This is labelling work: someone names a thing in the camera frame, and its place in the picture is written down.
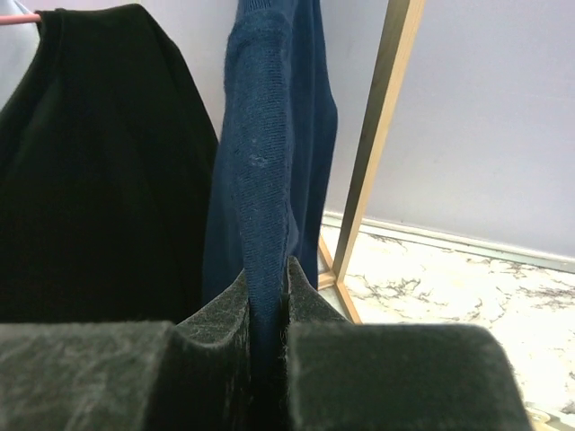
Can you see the pink clothes hanger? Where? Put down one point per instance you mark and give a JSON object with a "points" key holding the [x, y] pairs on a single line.
{"points": [[19, 19]]}

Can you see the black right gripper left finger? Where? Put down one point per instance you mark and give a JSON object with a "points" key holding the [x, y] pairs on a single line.
{"points": [[131, 375]]}

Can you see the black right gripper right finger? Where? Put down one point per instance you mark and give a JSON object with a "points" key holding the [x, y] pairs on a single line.
{"points": [[400, 376]]}

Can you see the black t shirt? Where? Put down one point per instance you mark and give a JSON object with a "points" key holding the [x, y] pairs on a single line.
{"points": [[107, 154]]}

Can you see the wooden clothes rack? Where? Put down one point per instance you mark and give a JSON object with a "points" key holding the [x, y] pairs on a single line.
{"points": [[401, 25]]}

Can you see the navy blue t shirt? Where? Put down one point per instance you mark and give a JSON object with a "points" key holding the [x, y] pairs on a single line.
{"points": [[273, 162]]}

